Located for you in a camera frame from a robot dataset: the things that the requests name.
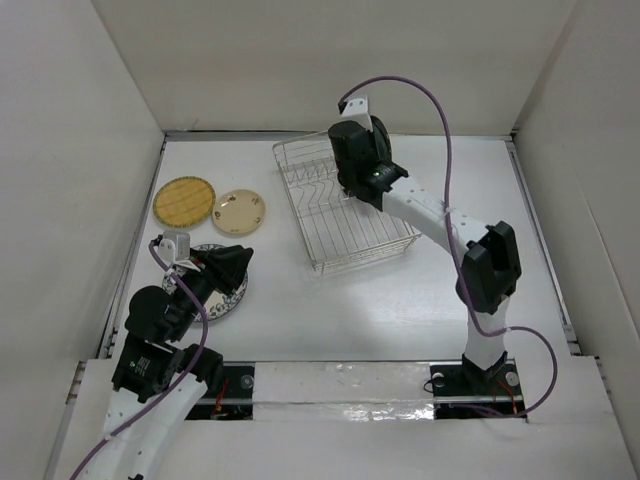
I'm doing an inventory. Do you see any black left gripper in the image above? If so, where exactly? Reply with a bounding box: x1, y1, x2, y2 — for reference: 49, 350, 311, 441
168, 243, 253, 339

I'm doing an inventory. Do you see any blue white floral plate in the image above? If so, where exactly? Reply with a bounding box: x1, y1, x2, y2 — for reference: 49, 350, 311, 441
161, 243, 249, 322

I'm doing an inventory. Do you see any dark teal square plate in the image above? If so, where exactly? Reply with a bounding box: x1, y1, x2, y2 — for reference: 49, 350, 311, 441
371, 115, 392, 164

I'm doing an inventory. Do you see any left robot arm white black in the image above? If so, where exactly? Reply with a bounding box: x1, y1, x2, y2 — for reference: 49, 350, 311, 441
71, 235, 254, 479

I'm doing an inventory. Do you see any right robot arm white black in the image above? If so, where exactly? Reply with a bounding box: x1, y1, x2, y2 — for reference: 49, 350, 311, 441
328, 119, 522, 393

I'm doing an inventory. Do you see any cream plate with red marks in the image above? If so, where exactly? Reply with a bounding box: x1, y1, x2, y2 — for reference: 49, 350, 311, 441
212, 189, 266, 235

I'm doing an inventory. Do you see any yellow woven round plate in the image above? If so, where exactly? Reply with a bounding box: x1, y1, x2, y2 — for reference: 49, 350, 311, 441
152, 176, 216, 228

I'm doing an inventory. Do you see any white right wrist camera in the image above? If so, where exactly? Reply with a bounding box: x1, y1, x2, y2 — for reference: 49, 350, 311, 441
340, 95, 373, 131

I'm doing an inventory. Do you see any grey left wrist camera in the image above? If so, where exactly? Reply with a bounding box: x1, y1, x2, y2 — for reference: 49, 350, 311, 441
154, 231, 191, 265

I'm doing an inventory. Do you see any silver wire dish rack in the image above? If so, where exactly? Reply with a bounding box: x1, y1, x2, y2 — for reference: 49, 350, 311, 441
272, 132, 420, 274

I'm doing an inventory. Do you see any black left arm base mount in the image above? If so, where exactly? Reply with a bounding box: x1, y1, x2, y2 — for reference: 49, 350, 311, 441
186, 363, 255, 421

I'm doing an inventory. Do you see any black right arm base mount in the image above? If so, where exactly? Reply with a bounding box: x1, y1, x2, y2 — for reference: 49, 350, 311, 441
422, 355, 526, 420

